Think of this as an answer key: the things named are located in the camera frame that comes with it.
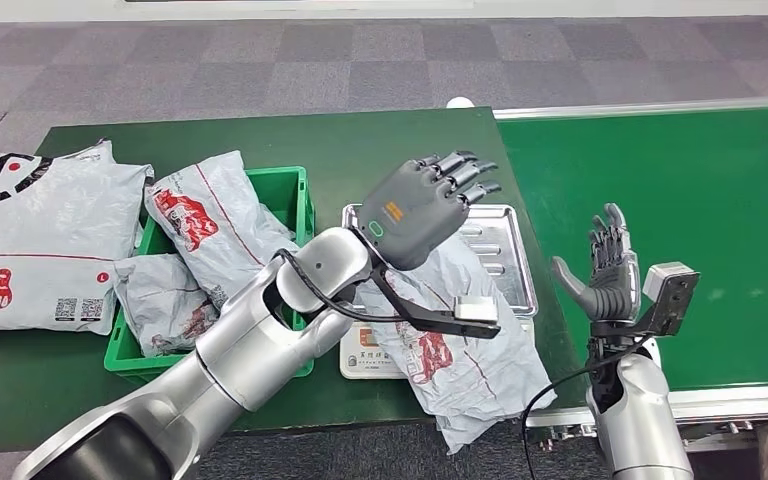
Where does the green plastic crate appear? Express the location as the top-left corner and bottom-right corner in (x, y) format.
(103, 165), (317, 386)

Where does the white electronic scale, steel tray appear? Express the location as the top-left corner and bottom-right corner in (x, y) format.
(338, 203), (540, 382)

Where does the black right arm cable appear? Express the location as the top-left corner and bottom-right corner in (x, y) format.
(520, 334), (650, 480)

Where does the long grey parcel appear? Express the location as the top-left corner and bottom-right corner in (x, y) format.
(143, 150), (301, 311)

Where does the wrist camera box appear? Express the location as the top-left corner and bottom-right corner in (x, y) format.
(590, 261), (702, 340)
(367, 263), (503, 341)

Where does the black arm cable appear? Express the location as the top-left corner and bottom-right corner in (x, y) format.
(520, 334), (650, 480)
(272, 248), (425, 325)

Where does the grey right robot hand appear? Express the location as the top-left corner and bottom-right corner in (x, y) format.
(550, 203), (642, 324)

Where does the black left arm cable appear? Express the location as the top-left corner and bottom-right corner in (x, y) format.
(272, 248), (425, 325)

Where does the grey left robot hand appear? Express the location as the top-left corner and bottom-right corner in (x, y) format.
(357, 150), (503, 272)

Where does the grey parcel bag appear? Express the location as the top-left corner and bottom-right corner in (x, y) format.
(113, 251), (221, 359)

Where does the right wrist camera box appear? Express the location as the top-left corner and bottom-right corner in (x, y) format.
(590, 261), (702, 340)

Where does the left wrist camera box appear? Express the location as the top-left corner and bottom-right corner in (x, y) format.
(367, 263), (503, 341)

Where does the conveyor connector box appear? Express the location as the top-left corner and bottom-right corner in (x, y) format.
(523, 422), (601, 453)

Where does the large flat white mailer bag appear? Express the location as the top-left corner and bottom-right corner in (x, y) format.
(0, 139), (155, 338)

